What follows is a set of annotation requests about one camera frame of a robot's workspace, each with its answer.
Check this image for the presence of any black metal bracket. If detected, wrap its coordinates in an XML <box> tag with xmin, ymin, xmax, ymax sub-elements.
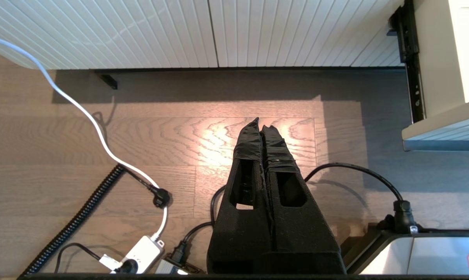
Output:
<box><xmin>96</xmin><ymin>72</ymin><xmax>119</xmax><ymax>90</ymax></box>

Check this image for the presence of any white sideboard cabinet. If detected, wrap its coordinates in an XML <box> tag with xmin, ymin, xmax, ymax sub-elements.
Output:
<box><xmin>0</xmin><ymin>0</ymin><xmax>408</xmax><ymax>71</ymax></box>

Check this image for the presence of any white power strip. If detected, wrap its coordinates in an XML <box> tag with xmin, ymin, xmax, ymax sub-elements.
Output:
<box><xmin>112</xmin><ymin>235</ymin><xmax>165</xmax><ymax>275</ymax></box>

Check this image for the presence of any grey power adapter box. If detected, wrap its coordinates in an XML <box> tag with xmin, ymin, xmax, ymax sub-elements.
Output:
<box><xmin>155</xmin><ymin>258</ymin><xmax>206</xmax><ymax>275</ymax></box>

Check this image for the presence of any black plug with thin cable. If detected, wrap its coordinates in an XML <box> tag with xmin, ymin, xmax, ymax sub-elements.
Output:
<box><xmin>54</xmin><ymin>242</ymin><xmax>139</xmax><ymax>274</ymax></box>

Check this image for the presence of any small white plug adapter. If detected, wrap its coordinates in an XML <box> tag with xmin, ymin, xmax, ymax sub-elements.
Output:
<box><xmin>99</xmin><ymin>254</ymin><xmax>123</xmax><ymax>271</ymax></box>

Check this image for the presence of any white fluted drawer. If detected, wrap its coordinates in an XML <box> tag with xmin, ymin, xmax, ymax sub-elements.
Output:
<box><xmin>402</xmin><ymin>0</ymin><xmax>469</xmax><ymax>151</ymax></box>

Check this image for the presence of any black coiled cable with plug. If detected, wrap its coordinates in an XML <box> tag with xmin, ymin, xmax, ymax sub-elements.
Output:
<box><xmin>18</xmin><ymin>163</ymin><xmax>172</xmax><ymax>277</ymax></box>

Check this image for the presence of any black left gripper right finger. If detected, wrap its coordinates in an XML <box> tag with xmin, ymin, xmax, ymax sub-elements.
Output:
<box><xmin>254</xmin><ymin>125</ymin><xmax>346</xmax><ymax>273</ymax></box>

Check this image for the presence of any silver black robot base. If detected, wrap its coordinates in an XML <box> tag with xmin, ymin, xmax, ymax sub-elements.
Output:
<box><xmin>340</xmin><ymin>222</ymin><xmax>469</xmax><ymax>275</ymax></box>

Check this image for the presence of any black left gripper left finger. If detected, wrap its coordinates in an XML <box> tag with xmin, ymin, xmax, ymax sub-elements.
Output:
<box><xmin>207</xmin><ymin>118</ymin><xmax>274</xmax><ymax>273</ymax></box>

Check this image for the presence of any white power strip cable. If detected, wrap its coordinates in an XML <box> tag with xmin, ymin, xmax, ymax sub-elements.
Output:
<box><xmin>0</xmin><ymin>31</ymin><xmax>169</xmax><ymax>242</ymax></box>

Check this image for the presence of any black drawer slide rail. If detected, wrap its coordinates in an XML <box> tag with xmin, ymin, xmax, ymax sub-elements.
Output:
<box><xmin>387</xmin><ymin>0</ymin><xmax>426</xmax><ymax>124</ymax></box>

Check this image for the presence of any black power cable loop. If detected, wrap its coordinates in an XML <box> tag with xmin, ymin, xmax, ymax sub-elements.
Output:
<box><xmin>171</xmin><ymin>162</ymin><xmax>421</xmax><ymax>265</ymax></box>

